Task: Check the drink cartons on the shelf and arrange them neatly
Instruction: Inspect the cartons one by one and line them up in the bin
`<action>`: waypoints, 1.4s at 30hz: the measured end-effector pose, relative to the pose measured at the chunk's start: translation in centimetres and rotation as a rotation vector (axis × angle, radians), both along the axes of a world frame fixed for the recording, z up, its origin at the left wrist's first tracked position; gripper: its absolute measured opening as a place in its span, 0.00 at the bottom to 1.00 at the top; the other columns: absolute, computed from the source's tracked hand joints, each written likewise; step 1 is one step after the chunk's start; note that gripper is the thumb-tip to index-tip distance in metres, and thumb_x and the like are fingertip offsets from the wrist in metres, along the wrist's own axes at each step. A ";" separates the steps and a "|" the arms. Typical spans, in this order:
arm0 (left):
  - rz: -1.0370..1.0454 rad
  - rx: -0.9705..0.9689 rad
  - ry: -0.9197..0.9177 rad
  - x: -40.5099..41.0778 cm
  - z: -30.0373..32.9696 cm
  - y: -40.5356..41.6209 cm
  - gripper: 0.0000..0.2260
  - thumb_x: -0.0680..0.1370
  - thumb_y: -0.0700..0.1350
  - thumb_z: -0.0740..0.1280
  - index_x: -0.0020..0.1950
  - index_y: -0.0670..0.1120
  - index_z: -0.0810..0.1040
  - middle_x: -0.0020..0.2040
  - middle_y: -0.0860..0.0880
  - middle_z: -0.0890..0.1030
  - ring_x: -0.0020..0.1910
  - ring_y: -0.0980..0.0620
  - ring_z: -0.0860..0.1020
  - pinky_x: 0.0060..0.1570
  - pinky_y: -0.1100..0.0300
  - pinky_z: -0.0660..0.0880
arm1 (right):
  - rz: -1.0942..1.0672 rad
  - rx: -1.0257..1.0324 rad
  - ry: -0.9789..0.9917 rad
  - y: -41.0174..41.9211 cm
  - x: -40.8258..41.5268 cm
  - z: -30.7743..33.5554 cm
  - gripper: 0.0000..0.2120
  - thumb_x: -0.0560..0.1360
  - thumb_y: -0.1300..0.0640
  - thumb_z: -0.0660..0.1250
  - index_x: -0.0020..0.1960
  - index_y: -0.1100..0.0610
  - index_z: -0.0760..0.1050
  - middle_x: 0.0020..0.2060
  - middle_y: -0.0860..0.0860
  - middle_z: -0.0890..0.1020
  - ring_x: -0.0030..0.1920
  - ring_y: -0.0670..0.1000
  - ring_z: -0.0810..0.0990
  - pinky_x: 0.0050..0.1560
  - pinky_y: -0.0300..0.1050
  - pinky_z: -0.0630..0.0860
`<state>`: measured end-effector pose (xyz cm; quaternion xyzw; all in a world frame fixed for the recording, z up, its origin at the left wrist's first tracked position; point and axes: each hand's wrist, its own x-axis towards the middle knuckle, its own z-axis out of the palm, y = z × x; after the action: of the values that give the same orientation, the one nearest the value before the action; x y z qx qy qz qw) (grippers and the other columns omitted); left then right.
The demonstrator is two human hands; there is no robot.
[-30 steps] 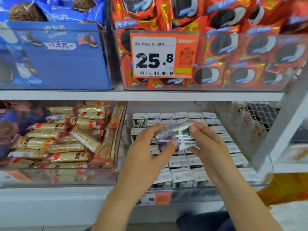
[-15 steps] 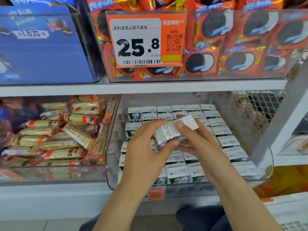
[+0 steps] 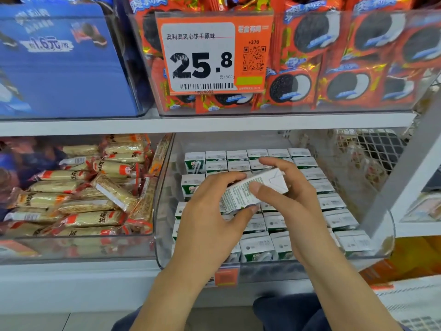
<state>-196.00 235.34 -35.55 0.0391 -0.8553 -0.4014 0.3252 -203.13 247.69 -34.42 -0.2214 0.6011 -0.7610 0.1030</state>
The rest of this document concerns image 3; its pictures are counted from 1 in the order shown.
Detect person's left hand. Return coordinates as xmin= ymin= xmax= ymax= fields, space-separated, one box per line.
xmin=167 ymin=170 xmax=260 ymax=276

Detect person's right hand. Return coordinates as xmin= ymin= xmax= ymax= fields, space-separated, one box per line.
xmin=247 ymin=156 xmax=333 ymax=265

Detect rows of white juice cartons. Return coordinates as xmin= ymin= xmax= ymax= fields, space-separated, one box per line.
xmin=170 ymin=147 xmax=377 ymax=263

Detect blueberry juice carton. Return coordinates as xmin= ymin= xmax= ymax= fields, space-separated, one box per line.
xmin=220 ymin=166 xmax=291 ymax=215

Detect person's right forearm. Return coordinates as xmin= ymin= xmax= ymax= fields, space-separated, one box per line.
xmin=295 ymin=241 xmax=402 ymax=331

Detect person's left forearm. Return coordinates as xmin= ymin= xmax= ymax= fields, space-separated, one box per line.
xmin=130 ymin=265 xmax=216 ymax=331

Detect person's blue jeans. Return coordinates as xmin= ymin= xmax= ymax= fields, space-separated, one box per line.
xmin=110 ymin=293 xmax=414 ymax=331

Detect small orange price tag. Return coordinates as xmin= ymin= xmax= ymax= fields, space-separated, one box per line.
xmin=213 ymin=266 xmax=241 ymax=287

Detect clear plastic display bin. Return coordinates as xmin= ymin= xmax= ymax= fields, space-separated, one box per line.
xmin=0 ymin=133 xmax=174 ymax=264
xmin=152 ymin=130 xmax=398 ymax=270

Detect yellow orange snack packet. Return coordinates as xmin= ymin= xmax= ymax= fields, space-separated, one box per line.
xmin=357 ymin=235 xmax=441 ymax=286

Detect pile of yellow wafer bars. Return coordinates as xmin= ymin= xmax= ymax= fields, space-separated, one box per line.
xmin=3 ymin=133 xmax=170 ymax=239

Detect stack of red cookie packets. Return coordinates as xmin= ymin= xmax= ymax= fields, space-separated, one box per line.
xmin=127 ymin=0 xmax=441 ymax=114

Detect large white orange price tag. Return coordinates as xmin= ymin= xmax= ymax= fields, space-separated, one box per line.
xmin=154 ymin=11 xmax=276 ymax=94

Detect pile of blue snack packets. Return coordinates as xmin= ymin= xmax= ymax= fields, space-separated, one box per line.
xmin=0 ymin=137 xmax=64 ymax=205

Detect blue cardboard display box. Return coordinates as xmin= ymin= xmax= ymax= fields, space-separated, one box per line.
xmin=0 ymin=2 xmax=154 ymax=120

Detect white wire mesh divider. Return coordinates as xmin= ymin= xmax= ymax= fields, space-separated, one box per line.
xmin=334 ymin=126 xmax=416 ymax=192

